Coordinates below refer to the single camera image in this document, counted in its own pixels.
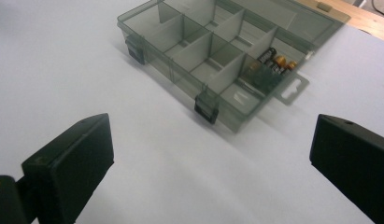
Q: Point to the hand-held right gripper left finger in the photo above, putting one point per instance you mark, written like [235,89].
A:
[71,168]

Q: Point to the white sheet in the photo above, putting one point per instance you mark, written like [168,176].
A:
[180,174]

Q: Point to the clear grey plastic organizer box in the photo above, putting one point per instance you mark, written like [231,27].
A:
[208,49]

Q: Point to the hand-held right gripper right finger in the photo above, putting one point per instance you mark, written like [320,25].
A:
[354,165]

